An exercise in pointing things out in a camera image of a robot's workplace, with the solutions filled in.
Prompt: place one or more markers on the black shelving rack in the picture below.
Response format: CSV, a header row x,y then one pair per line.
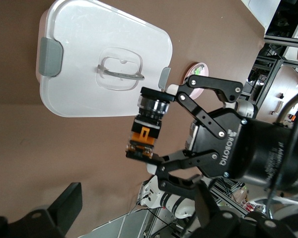
x,y
283,41

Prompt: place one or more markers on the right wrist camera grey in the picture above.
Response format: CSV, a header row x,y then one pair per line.
x,y
248,109

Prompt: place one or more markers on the brown table mat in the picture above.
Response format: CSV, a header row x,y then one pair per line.
x,y
27,148

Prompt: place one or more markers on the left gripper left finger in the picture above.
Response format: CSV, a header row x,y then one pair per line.
x,y
64,205

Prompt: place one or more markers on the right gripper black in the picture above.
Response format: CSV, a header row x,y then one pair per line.
x,y
234,148

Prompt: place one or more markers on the orange push-button switch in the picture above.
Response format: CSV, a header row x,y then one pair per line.
x,y
144,131

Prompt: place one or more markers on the pink round plate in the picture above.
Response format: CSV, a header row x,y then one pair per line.
x,y
206,70

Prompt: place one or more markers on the white lidded box grey latches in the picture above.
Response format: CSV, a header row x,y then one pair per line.
x,y
84,37

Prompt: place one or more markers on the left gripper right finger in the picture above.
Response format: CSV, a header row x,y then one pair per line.
x,y
208,213

